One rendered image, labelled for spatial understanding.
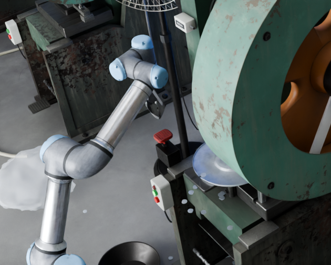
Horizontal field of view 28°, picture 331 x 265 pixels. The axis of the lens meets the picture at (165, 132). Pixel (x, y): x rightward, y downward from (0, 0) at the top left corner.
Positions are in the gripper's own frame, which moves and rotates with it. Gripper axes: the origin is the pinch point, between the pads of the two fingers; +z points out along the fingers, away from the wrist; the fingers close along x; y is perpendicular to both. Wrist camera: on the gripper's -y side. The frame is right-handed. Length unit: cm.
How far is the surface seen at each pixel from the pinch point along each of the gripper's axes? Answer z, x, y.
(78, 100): 59, -5, 120
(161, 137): 8.8, 1.8, -1.2
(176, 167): 20.8, 1.1, -8.7
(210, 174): 6.8, 0.5, -34.6
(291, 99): -42, -9, -71
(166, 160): 17.7, 3.3, -4.9
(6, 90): 85, 17, 204
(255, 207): 18, -8, -49
